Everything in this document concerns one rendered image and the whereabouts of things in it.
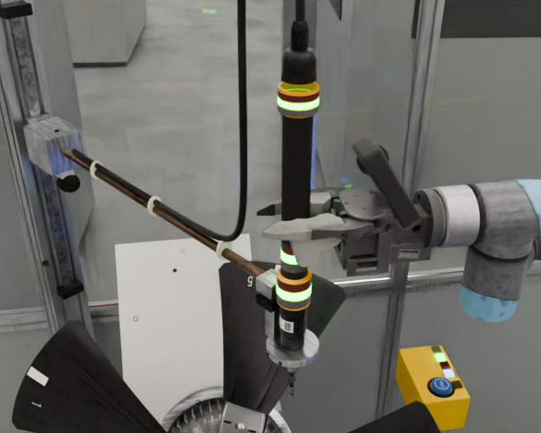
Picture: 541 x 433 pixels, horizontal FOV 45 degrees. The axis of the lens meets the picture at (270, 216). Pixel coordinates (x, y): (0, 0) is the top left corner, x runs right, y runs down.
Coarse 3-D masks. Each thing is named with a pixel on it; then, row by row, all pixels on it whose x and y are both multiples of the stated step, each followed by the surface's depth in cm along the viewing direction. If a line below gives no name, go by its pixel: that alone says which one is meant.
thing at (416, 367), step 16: (400, 352) 141; (416, 352) 141; (432, 352) 141; (400, 368) 141; (416, 368) 137; (432, 368) 137; (400, 384) 142; (416, 384) 133; (432, 400) 129; (448, 400) 130; (464, 400) 130; (432, 416) 131; (448, 416) 132; (464, 416) 133
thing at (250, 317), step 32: (224, 288) 109; (320, 288) 101; (224, 320) 108; (256, 320) 104; (320, 320) 99; (224, 352) 107; (256, 352) 102; (224, 384) 105; (256, 384) 101; (288, 384) 98
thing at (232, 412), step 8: (224, 408) 104; (232, 408) 103; (240, 408) 102; (224, 416) 104; (232, 416) 103; (240, 416) 102; (248, 416) 101; (256, 416) 100; (264, 416) 99; (224, 424) 103; (232, 424) 102; (248, 424) 100; (256, 424) 99; (224, 432) 103; (232, 432) 102; (240, 432) 101; (248, 432) 100; (256, 432) 99
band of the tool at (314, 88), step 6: (288, 84) 70; (294, 84) 70; (306, 84) 70; (312, 84) 69; (318, 84) 68; (282, 90) 67; (288, 90) 70; (294, 90) 70; (300, 90) 70; (306, 90) 70; (312, 90) 67; (318, 90) 67; (294, 102) 67; (300, 102) 67; (306, 102) 67; (312, 108) 67
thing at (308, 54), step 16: (304, 32) 64; (288, 48) 66; (304, 48) 65; (288, 64) 65; (304, 64) 65; (288, 80) 66; (304, 80) 66; (288, 320) 82; (304, 320) 83; (288, 336) 83; (304, 336) 85
